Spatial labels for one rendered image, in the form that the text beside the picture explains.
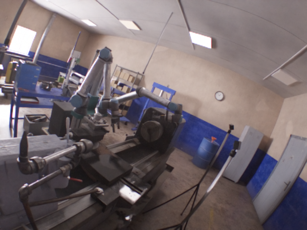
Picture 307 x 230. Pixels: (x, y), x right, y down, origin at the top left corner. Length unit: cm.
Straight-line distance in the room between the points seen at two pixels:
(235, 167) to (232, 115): 175
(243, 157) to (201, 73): 322
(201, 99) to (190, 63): 140
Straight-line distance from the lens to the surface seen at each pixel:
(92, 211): 88
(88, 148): 86
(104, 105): 159
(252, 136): 482
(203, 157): 452
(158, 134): 168
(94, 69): 160
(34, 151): 65
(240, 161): 490
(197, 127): 510
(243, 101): 526
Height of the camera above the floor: 154
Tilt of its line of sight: 9 degrees down
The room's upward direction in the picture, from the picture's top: 24 degrees clockwise
